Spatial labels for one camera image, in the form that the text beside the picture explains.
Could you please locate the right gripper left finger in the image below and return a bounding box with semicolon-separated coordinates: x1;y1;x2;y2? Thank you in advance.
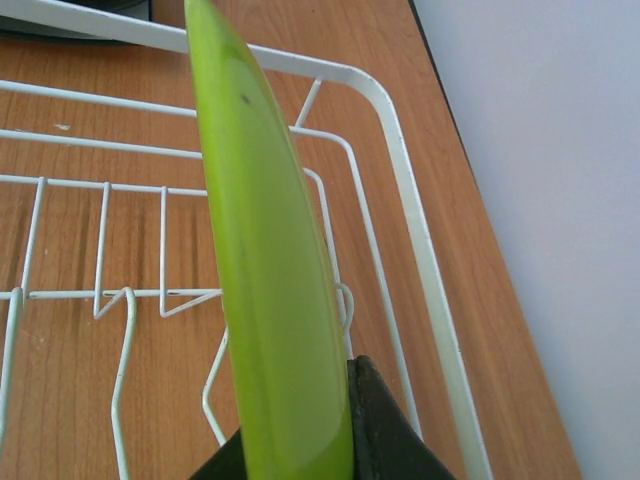
189;430;248;480

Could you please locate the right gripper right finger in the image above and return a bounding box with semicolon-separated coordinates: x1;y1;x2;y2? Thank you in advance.
347;355;454;479

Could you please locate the green plastic plate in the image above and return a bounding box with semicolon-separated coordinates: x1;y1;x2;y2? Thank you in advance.
184;1;354;479

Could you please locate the white wire dish rack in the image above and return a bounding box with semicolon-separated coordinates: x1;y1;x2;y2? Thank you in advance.
0;0;494;480

